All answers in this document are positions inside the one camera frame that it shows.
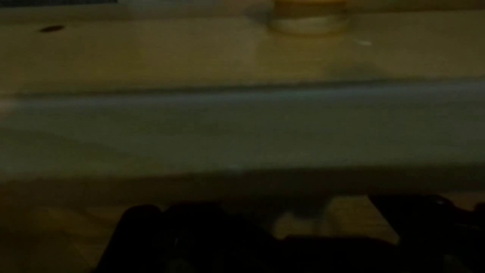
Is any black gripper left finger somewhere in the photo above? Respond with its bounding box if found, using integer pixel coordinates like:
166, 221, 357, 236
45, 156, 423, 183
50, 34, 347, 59
95, 203, 276, 273

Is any clear stemless glass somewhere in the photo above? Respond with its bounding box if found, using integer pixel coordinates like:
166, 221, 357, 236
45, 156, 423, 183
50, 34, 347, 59
268, 0, 348, 34

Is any wooden dresser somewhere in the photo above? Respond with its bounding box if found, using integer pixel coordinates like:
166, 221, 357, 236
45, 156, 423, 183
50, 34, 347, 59
0, 0, 485, 273

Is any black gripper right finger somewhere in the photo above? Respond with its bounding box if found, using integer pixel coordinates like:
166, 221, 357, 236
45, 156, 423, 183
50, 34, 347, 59
369, 193, 485, 273

